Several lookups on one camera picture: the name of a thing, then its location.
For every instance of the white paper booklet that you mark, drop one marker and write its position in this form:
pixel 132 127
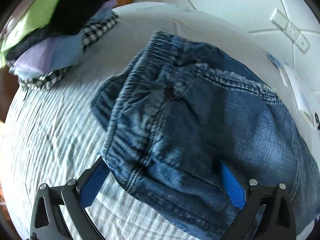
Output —
pixel 302 95

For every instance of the striped white bed sheet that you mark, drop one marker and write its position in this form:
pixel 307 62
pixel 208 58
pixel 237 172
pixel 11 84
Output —
pixel 50 136

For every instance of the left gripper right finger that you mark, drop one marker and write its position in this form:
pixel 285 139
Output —
pixel 278 220

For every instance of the blue denim jeans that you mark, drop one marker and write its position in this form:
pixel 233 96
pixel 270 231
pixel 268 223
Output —
pixel 181 107

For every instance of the pile of colourful clothes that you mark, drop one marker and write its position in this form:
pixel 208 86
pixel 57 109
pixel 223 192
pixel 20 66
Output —
pixel 42 39

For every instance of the white wall socket panel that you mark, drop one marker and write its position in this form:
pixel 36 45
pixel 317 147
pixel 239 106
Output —
pixel 294 34

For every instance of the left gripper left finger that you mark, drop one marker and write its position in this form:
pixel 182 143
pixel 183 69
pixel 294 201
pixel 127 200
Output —
pixel 47 221

